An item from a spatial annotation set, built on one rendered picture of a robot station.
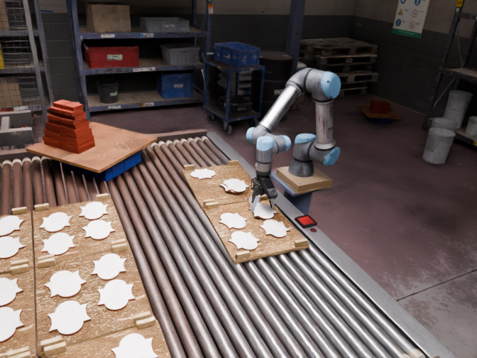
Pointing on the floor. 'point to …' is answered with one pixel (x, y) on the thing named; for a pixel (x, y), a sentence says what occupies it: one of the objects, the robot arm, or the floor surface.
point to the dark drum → (270, 79)
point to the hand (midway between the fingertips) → (262, 209)
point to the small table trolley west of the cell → (229, 96)
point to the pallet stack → (341, 61)
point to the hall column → (294, 30)
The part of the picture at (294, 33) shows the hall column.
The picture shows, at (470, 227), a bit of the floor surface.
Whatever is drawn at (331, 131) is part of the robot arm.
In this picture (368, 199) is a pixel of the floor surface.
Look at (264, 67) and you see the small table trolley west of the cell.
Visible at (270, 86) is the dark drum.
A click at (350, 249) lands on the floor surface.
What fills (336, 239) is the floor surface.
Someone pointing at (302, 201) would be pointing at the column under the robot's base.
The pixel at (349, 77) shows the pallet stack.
